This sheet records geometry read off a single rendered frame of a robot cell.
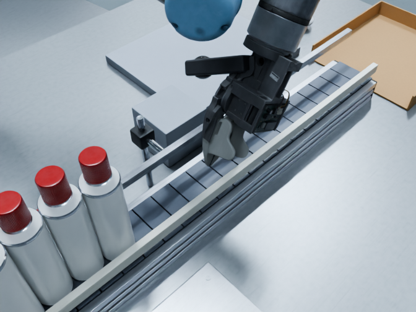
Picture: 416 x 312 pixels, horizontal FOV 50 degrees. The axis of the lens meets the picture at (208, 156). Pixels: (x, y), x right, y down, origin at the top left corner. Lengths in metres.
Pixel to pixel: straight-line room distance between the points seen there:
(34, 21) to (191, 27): 0.87
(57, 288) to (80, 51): 0.68
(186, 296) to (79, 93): 0.56
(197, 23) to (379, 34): 0.82
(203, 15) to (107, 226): 0.29
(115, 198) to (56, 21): 0.81
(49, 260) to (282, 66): 0.39
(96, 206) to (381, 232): 0.47
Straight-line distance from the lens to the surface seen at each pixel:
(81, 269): 0.64
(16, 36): 1.27
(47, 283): 0.61
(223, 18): 0.47
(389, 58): 1.17
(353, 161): 0.89
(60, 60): 1.14
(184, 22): 0.49
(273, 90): 0.62
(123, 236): 0.63
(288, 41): 0.62
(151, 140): 0.71
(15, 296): 0.57
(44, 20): 1.31
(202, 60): 0.69
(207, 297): 0.64
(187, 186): 0.74
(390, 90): 1.07
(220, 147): 0.67
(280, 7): 0.61
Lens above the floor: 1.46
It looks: 48 degrees down
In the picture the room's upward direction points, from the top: straight up
